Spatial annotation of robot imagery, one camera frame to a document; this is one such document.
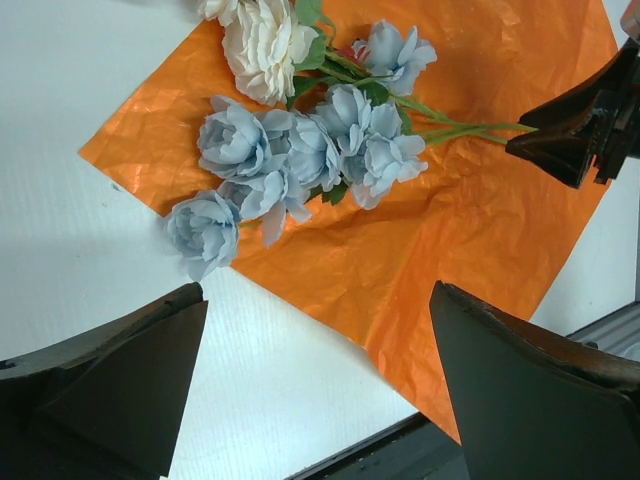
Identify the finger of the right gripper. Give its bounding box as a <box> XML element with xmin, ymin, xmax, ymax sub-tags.
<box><xmin>519</xmin><ymin>38</ymin><xmax>639</xmax><ymax>137</ymax></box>
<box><xmin>505</xmin><ymin>137</ymin><xmax>600</xmax><ymax>189</ymax></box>

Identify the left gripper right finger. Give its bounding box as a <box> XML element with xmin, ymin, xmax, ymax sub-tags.
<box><xmin>429</xmin><ymin>281</ymin><xmax>639</xmax><ymax>479</ymax></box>

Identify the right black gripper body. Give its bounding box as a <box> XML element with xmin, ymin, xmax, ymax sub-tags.
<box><xmin>590</xmin><ymin>44</ymin><xmax>639</xmax><ymax>184</ymax></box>

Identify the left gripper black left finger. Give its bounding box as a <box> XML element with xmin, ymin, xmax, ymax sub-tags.
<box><xmin>1</xmin><ymin>282</ymin><xmax>208</xmax><ymax>479</ymax></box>

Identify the dark orange tissue paper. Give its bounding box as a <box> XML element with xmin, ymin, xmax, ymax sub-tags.
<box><xmin>80</xmin><ymin>1</ymin><xmax>617</xmax><ymax>435</ymax></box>

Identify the pink and blue flower bouquet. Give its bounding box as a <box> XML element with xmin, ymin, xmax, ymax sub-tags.
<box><xmin>167</xmin><ymin>21</ymin><xmax>508</xmax><ymax>280</ymax></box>

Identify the white and pink flower stem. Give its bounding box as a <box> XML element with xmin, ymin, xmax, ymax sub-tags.
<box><xmin>197</xmin><ymin>1</ymin><xmax>377</xmax><ymax>112</ymax></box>

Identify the front aluminium rail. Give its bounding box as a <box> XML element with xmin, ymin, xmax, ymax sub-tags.
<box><xmin>568</xmin><ymin>302</ymin><xmax>640</xmax><ymax>362</ymax></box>

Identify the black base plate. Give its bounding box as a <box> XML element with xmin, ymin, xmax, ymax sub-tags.
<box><xmin>290</xmin><ymin>413</ymin><xmax>469</xmax><ymax>480</ymax></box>

